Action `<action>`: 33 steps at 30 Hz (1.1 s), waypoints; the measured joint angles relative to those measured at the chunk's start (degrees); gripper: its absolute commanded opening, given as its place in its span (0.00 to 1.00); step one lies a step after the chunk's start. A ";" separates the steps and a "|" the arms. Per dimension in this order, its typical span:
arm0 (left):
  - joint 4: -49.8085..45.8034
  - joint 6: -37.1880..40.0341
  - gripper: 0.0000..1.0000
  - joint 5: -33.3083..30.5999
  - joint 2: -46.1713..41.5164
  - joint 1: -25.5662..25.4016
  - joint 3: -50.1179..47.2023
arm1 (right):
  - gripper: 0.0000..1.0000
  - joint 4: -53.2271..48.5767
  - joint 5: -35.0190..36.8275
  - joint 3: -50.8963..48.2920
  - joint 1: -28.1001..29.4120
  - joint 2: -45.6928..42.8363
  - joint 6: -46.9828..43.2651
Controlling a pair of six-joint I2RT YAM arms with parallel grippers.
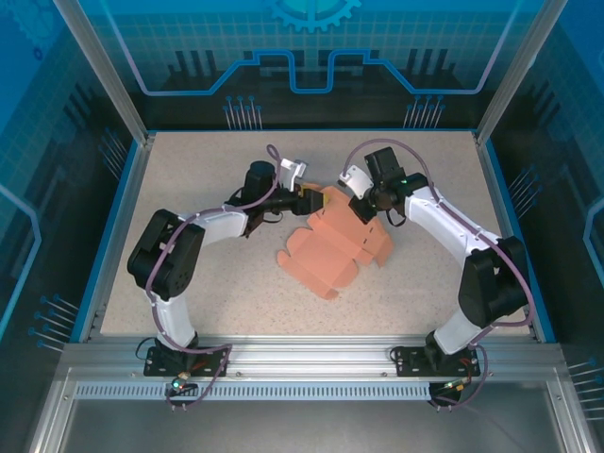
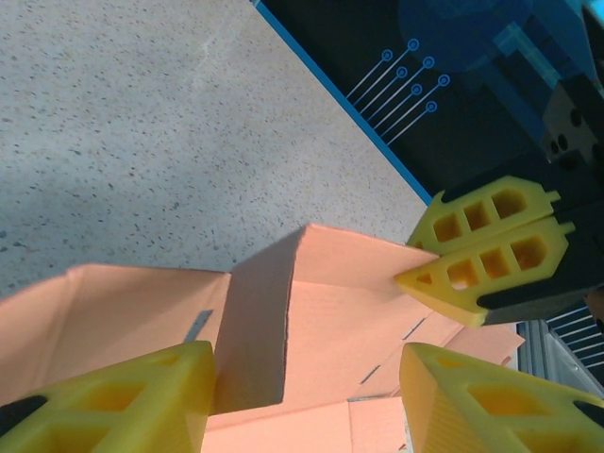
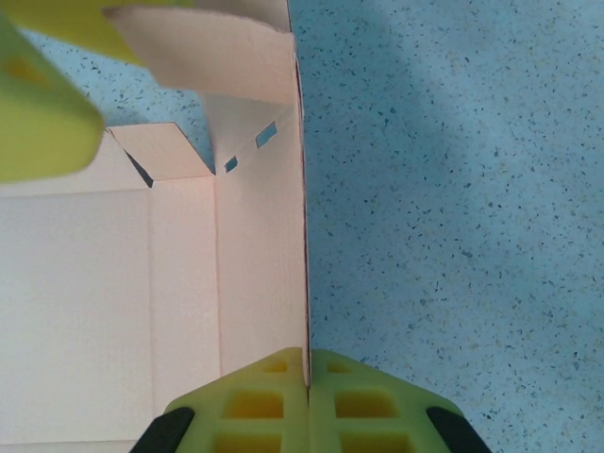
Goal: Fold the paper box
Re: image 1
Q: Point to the orange cardboard paper box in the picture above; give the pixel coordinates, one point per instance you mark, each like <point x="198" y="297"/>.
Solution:
<point x="330" y="255"/>

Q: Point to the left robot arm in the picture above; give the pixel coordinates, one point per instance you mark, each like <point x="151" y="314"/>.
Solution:
<point x="165" y="255"/>

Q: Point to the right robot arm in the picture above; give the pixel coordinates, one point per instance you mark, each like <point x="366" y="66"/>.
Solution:
<point x="491" y="283"/>

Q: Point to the small connector with LED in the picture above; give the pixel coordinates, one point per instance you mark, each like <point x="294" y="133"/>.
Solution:
<point x="455" y="384"/>
<point x="181" y="380"/>

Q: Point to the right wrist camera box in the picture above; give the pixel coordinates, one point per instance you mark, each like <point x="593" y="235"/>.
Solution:
<point x="358" y="181"/>

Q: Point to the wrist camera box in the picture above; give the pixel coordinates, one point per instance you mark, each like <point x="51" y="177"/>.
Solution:
<point x="358" y="181"/>
<point x="292" y="171"/>

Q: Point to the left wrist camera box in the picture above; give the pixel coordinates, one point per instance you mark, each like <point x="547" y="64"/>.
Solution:
<point x="292" y="171"/>

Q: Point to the aluminium side rail blue edge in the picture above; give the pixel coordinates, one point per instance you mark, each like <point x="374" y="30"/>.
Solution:
<point x="496" y="189"/>
<point x="126" y="212"/>

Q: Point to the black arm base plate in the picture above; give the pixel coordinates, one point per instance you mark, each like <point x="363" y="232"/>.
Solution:
<point x="217" y="361"/>
<point x="406" y="361"/>

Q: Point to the aluminium cross rail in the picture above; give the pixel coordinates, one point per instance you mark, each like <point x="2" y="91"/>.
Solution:
<point x="307" y="354"/>

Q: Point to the aluminium frame post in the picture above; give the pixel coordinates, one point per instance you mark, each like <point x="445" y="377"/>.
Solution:
<point x="107" y="71"/>
<point x="519" y="71"/>

